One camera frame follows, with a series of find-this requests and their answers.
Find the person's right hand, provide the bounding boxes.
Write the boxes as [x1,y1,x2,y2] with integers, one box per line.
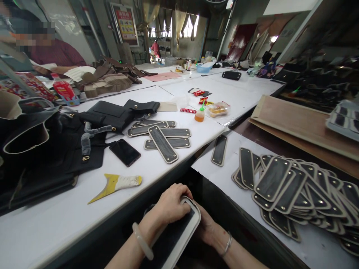
[196,207,231,248]

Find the person's left hand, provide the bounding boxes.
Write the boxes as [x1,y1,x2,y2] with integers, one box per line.
[145,183,194,225]

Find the person's left fingers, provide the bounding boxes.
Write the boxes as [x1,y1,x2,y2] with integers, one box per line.
[165,183,194,217]

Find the person's right fingers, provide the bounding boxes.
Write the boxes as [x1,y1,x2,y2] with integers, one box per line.
[197,207,211,233]

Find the black cream-edged leather tab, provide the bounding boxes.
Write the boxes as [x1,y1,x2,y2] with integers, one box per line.
[143,195,202,269]
[211,134,228,167]

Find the small pile of leather tabs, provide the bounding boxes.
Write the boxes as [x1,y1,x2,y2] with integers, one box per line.
[127,120,193,165]

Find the black smartphone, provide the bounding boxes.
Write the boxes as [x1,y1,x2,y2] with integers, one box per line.
[108,138,142,168]

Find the orange glue bottle green cap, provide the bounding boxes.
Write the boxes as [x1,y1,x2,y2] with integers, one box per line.
[194,100,208,123]

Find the cream leather piece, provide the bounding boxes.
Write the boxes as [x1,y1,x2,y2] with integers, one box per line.
[158,101,180,112]

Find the large pile of leather tabs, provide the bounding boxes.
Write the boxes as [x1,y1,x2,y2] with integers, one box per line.
[231,146,359,257]

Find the clear plastic snack container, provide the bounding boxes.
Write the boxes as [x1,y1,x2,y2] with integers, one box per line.
[207,101,231,118]

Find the clear plastic wrap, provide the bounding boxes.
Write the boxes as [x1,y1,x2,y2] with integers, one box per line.
[168,95,192,106]

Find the black square leather pieces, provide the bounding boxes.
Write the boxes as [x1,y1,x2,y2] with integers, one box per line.
[187,87,211,98]

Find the black leather bag panel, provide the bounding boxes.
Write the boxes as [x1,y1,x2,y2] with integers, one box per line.
[83,99,161,140]

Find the pink sheet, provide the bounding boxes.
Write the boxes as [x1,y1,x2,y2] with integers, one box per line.
[145,71,183,83]

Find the small black handbag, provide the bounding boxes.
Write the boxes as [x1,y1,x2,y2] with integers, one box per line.
[222,70,242,82]

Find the pile of tan leather pieces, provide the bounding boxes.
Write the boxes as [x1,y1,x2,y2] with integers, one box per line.
[83,75,141,99]

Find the stack of wooden boards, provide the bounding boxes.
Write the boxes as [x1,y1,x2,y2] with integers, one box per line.
[248,95,359,180]

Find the heap of brown leather bags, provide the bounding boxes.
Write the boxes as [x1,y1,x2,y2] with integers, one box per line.
[92,55,159,85]

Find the large black leather handbag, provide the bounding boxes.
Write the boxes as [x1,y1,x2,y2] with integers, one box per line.
[0,106,105,217]

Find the red drink bottle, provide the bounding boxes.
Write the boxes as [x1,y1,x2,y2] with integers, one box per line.
[49,73,81,107]

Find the dark red door panel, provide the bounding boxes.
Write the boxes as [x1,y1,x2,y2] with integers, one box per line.
[225,23,259,61]

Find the window with curtains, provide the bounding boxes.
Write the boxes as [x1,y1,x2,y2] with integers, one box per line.
[157,7,208,40]

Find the grey tray of black pieces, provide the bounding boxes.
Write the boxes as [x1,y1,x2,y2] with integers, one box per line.
[325,99,359,135]

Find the colourful printed box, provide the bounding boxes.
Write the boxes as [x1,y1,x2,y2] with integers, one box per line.
[0,71,57,103]

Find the yellow scraper with taped handle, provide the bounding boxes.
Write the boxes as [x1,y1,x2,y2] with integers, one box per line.
[87,173,142,205]

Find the foam-wrapped bag strap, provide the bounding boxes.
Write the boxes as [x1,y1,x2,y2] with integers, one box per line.
[80,124,117,156]

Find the red wall poster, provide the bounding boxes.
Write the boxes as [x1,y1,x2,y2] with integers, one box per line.
[110,2,140,48]

